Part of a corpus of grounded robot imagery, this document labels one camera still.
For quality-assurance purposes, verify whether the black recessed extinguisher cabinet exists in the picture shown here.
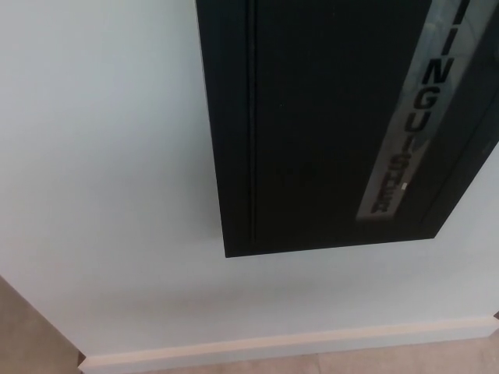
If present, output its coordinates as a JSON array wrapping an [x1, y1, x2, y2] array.
[[194, 0, 499, 259]]

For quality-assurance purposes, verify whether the white baseboard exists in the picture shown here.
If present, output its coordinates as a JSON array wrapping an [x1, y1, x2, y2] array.
[[77, 314, 494, 373]]

